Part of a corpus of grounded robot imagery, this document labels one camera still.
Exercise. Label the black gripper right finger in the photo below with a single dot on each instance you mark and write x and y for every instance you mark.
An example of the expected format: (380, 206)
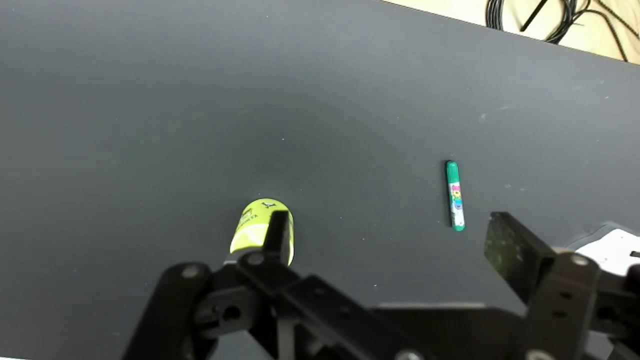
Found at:
(516, 249)

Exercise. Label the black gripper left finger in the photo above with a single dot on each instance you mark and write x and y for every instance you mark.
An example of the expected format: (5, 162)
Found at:
(312, 297)

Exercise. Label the green whiteboard marker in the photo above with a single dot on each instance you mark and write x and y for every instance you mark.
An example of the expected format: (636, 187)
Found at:
(454, 192)

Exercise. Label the yellow-green cup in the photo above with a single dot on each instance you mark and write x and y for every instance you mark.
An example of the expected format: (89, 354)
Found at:
(253, 222)

